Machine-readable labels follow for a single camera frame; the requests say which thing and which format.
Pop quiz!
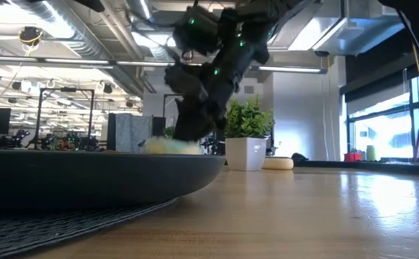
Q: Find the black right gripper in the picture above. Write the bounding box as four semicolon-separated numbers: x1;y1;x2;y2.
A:
164;6;271;142

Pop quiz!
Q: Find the green glazed donut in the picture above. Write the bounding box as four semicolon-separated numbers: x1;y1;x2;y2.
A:
143;136;201;156

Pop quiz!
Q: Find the green artificial plant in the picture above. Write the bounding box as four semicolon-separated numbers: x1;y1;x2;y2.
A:
224;94;276;140

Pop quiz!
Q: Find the white square plant pot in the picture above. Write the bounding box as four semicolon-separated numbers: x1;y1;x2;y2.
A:
225;135;269;171

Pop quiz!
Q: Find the long linear ceiling light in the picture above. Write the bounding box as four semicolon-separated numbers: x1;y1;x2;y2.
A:
0;55;328;75

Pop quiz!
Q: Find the grey office partition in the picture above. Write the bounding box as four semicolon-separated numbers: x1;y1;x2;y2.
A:
107;112;166;154

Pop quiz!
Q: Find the plain yellow donut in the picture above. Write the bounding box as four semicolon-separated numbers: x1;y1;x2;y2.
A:
263;157;294;171

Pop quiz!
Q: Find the large dark grey plate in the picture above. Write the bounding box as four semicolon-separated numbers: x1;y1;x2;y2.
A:
0;149;227;212

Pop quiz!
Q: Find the dark woven placemat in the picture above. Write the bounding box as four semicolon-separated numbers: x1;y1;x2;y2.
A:
0;197;180;259

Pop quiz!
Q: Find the black low ledge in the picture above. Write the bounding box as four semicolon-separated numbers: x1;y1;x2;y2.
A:
294;159;419;178

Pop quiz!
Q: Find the round silver air duct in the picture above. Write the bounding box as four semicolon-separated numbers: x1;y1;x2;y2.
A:
125;0;176;62

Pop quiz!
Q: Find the black ceiling camera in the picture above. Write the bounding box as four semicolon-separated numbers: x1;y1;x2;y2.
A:
18;26;45;47

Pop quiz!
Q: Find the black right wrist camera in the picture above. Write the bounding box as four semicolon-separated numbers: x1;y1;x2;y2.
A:
173;5;222;57

